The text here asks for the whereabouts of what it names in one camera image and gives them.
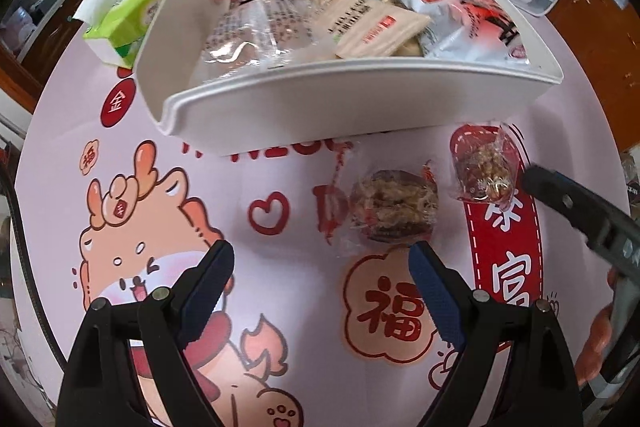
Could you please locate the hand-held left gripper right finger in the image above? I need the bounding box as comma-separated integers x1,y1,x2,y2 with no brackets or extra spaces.
407,241,585,427

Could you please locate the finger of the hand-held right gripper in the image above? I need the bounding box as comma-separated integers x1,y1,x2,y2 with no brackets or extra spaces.
522,164,608,240

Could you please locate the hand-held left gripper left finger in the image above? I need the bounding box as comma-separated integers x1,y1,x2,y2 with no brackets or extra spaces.
57,239,236,427

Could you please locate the clear date walnut snack packet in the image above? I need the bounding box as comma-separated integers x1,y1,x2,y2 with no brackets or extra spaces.
332,159,441,258
447,123,523,204

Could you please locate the white plastic bin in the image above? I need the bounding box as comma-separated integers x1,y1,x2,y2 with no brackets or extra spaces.
133,0,563,156

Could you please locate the large clear snack packet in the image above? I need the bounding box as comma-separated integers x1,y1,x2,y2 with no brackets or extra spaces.
200,0,321,85

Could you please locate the person's right hand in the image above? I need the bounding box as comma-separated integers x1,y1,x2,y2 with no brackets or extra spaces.
575,267,622,388

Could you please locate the red and white snack packet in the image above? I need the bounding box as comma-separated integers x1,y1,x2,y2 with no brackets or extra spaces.
390,0,531,65

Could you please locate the beige packet with red label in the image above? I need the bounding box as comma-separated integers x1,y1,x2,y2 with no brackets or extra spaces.
310,0,433,60

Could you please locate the green tissue pack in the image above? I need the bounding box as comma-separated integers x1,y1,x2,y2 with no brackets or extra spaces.
73,0,183,68

